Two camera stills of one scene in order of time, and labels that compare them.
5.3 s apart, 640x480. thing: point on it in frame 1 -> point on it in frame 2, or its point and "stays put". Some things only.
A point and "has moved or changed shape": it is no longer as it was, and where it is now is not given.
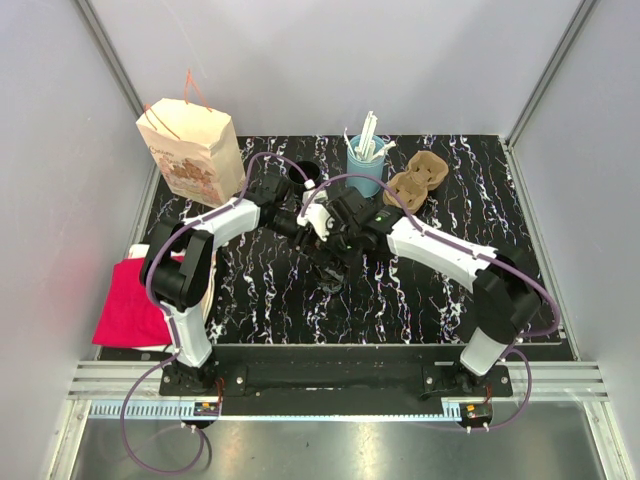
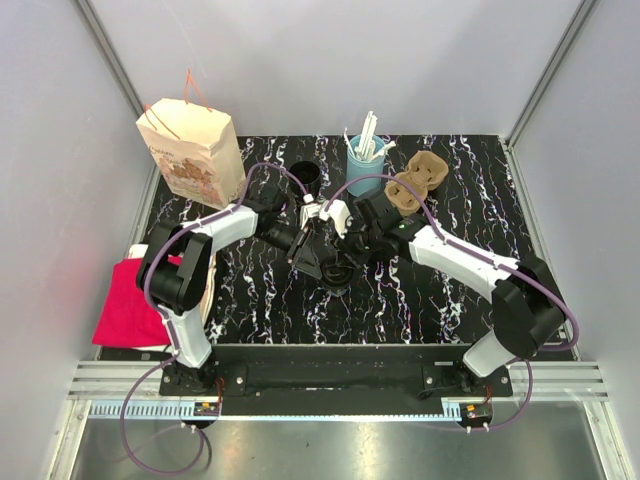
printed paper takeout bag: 195,147 stays put
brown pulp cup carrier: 425,172 stays put
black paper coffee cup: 331,280 has moved or changed shape
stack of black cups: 296,178 stays put
